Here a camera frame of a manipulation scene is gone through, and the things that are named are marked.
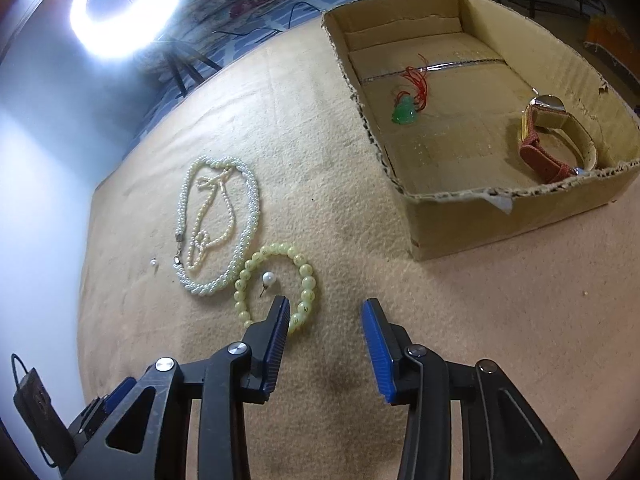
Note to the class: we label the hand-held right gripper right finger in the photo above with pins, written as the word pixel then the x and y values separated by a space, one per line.
pixel 377 350

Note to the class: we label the cardboard box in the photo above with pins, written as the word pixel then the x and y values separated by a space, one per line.
pixel 450 160

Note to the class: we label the pearl stud earring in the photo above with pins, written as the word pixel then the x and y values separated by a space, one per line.
pixel 269 278

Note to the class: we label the blue patterned bed sheet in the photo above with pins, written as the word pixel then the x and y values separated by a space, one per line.
pixel 225 47

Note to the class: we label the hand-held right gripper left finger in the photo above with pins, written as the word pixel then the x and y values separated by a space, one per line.
pixel 277 345

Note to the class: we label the black tripod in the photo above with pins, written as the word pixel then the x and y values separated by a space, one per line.
pixel 176 67

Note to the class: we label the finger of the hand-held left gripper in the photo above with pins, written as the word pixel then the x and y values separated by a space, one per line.
pixel 92 417

